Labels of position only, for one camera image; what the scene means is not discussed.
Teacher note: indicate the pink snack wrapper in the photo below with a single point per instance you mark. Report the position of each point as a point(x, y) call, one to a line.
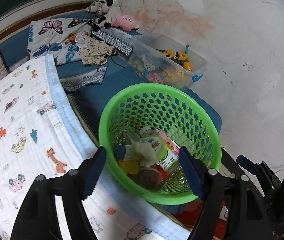
point(170, 143)

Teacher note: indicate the clear plastic cup with lid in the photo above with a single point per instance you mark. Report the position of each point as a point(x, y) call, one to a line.
point(148, 177)

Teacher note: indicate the white blue milk carton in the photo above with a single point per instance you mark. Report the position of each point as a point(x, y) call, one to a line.
point(121, 152)

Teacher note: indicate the pink plush toy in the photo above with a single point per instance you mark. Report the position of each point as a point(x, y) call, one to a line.
point(126, 22)

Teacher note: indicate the clear plastic toy bin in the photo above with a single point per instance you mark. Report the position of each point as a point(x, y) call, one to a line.
point(152, 66)

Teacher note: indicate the green plastic mesh basket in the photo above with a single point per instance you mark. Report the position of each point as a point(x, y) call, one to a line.
point(169, 110)

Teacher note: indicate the grey patterned folded cloth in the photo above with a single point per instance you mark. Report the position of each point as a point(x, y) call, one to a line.
point(117, 38)

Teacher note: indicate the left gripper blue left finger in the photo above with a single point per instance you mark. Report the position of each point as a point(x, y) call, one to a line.
point(91, 170)

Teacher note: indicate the white tissue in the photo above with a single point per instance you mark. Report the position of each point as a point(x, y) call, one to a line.
point(138, 150)

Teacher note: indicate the butterfly print pillow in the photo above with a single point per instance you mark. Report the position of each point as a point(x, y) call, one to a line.
point(57, 37)

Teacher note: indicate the yellow toy truck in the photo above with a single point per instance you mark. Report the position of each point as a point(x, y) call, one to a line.
point(180, 58)

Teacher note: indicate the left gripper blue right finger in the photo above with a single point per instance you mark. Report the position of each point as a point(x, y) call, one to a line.
point(193, 170)

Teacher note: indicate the cow plush toy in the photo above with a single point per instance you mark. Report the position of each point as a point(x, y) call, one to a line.
point(105, 12)

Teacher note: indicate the white cartoon print blanket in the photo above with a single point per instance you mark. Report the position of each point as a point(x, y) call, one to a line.
point(40, 134)

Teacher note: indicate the beige patterned clothing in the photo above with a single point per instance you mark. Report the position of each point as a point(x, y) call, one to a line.
point(92, 51)

